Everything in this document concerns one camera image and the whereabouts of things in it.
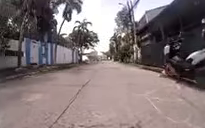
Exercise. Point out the dark building with fence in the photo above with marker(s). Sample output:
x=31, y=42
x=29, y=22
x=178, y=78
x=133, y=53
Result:
x=176, y=26

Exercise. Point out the dirt verge with kerb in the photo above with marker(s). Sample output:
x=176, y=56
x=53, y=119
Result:
x=26, y=71

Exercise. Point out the raised concrete kerb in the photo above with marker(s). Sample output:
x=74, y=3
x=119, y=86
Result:
x=150, y=67

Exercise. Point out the palm tree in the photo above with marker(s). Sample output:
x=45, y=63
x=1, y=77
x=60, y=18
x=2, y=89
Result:
x=82, y=36

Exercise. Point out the utility pole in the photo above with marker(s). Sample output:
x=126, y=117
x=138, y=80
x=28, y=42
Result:
x=133, y=30

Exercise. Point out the white wall with blue posts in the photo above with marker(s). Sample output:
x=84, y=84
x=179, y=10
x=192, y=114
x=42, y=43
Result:
x=36, y=53

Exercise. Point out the row of trees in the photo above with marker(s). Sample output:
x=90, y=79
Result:
x=30, y=16

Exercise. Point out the grey concrete road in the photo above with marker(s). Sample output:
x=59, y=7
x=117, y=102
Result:
x=116, y=96

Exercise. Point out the roadside trees and bushes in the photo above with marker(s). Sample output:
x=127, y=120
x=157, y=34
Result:
x=121, y=43

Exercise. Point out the parked scooter with white cover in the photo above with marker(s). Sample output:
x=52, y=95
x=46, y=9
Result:
x=203, y=65

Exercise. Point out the parked motorcycle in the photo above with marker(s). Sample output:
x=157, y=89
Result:
x=175, y=61

